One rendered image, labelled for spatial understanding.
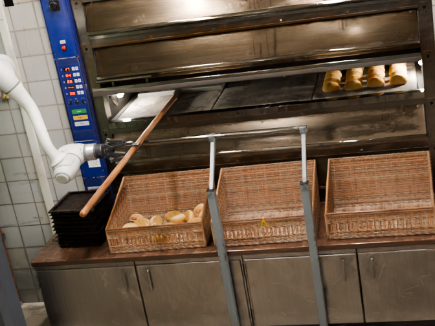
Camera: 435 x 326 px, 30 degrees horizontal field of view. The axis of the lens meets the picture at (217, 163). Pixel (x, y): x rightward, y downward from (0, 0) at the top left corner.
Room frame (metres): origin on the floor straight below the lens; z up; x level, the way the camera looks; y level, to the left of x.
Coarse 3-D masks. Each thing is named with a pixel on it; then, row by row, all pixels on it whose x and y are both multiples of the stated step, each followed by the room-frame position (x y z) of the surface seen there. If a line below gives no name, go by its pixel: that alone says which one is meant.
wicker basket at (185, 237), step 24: (120, 192) 4.41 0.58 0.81; (144, 192) 4.47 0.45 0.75; (168, 192) 4.44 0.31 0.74; (192, 192) 4.41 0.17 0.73; (120, 216) 4.33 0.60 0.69; (144, 216) 4.44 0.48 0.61; (120, 240) 4.06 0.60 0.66; (144, 240) 4.03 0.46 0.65; (168, 240) 4.00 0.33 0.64; (192, 240) 3.97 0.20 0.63
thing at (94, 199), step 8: (176, 96) 4.82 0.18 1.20; (168, 104) 4.65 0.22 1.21; (160, 112) 4.50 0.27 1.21; (152, 128) 4.27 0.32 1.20; (144, 136) 4.12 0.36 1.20; (128, 152) 3.89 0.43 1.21; (120, 168) 3.70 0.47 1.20; (112, 176) 3.59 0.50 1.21; (104, 184) 3.49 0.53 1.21; (96, 192) 3.41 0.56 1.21; (96, 200) 3.35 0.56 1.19; (88, 208) 3.25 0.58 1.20; (80, 216) 3.21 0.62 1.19
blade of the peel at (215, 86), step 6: (210, 84) 5.04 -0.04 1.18; (216, 84) 5.01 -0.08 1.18; (222, 84) 4.91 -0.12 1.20; (156, 90) 5.13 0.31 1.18; (162, 90) 5.10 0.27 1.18; (168, 90) 5.08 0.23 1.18; (174, 90) 4.96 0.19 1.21; (186, 90) 4.94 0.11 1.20; (192, 90) 4.93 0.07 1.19; (198, 90) 4.92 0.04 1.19; (204, 90) 4.91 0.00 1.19; (210, 90) 4.90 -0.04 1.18; (138, 96) 5.02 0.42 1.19; (144, 96) 5.01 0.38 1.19; (150, 96) 5.00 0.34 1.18
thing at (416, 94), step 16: (352, 96) 4.26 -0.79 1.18; (368, 96) 4.20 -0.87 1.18; (384, 96) 4.18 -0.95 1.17; (400, 96) 4.16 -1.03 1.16; (416, 96) 4.14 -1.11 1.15; (192, 112) 4.50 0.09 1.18; (208, 112) 4.44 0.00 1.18; (224, 112) 4.40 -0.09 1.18; (240, 112) 4.38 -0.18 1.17; (256, 112) 4.36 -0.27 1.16; (272, 112) 4.34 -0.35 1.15; (112, 128) 4.58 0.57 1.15
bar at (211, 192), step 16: (272, 128) 3.97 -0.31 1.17; (288, 128) 3.94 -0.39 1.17; (304, 128) 3.91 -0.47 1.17; (112, 144) 4.19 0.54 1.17; (144, 144) 4.13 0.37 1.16; (304, 144) 3.87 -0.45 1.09; (304, 160) 3.81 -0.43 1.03; (304, 176) 3.75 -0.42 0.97; (208, 192) 3.82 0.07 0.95; (304, 192) 3.70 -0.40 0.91; (304, 208) 3.70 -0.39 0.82; (224, 240) 3.85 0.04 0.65; (224, 256) 3.82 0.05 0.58; (224, 272) 3.82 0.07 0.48; (320, 272) 3.72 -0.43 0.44; (224, 288) 3.83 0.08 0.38; (320, 288) 3.70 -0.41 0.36; (320, 304) 3.70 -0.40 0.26; (320, 320) 3.70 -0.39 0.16
